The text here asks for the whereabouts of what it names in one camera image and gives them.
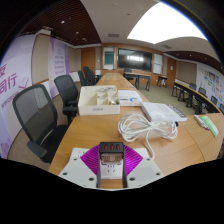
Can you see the large black wall screen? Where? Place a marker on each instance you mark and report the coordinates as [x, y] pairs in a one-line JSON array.
[[135, 60]]

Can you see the narrow purple white wall banner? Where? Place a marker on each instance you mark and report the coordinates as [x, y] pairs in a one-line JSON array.
[[58, 63]]

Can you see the green framed wall board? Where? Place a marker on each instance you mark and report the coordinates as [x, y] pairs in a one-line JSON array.
[[109, 58]]

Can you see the large bright ceiling light panel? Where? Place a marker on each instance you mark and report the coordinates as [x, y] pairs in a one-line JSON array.
[[163, 23]]

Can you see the large purple white wall banner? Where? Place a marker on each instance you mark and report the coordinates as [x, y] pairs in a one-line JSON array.
[[13, 73]]

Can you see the green booklet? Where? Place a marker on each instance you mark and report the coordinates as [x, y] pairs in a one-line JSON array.
[[210, 125]]

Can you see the white wall board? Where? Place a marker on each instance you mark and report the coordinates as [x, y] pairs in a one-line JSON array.
[[157, 63]]

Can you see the small wooden side desk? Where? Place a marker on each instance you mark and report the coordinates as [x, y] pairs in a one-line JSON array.
[[162, 77]]

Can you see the white open compartment box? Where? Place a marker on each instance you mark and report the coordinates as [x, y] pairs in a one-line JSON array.
[[96, 108]]

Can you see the white paper with blue print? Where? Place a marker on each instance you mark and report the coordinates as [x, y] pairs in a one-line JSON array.
[[128, 96]]

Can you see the group of black office chairs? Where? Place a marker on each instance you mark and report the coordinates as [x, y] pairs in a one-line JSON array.
[[88, 75]]

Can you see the black charger with orange ports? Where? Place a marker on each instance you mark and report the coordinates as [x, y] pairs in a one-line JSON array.
[[111, 148]]

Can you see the black-legged wooden desk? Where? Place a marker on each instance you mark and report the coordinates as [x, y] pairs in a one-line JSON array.
[[137, 75]]

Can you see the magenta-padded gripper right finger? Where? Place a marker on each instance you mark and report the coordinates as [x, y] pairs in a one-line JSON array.
[[146, 170]]

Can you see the brown wooden door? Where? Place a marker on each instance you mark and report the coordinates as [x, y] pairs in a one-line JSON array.
[[171, 71]]

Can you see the colourful wall posters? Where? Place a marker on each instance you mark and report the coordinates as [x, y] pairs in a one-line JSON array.
[[213, 83]]

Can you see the white marker pack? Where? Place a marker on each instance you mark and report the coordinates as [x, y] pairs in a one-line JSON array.
[[200, 120]]

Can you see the black mesh office chair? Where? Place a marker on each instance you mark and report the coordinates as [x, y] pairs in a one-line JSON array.
[[33, 110], [66, 88]]

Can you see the long curved wooden table row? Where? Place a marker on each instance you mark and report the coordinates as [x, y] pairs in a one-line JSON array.
[[186, 90]]

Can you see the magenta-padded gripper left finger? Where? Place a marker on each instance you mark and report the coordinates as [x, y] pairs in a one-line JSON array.
[[71, 168]]

